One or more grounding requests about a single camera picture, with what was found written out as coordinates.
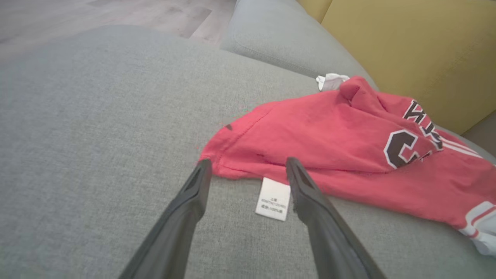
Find small grey sofa seat cushion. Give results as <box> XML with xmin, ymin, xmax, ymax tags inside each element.
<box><xmin>221</xmin><ymin>0</ymin><xmax>378</xmax><ymax>90</ymax></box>

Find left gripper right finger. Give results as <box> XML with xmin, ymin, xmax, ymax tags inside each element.
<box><xmin>286</xmin><ymin>157</ymin><xmax>388</xmax><ymax>279</ymax></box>

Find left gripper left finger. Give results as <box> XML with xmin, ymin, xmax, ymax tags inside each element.
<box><xmin>118</xmin><ymin>158</ymin><xmax>213</xmax><ymax>279</ymax></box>

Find red basketball jersey white sleeves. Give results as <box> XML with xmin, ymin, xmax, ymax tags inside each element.
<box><xmin>198</xmin><ymin>73</ymin><xmax>496</xmax><ymax>256</ymax></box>

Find large grey fabric sofa seat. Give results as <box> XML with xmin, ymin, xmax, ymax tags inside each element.
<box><xmin>0</xmin><ymin>25</ymin><xmax>496</xmax><ymax>279</ymax></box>

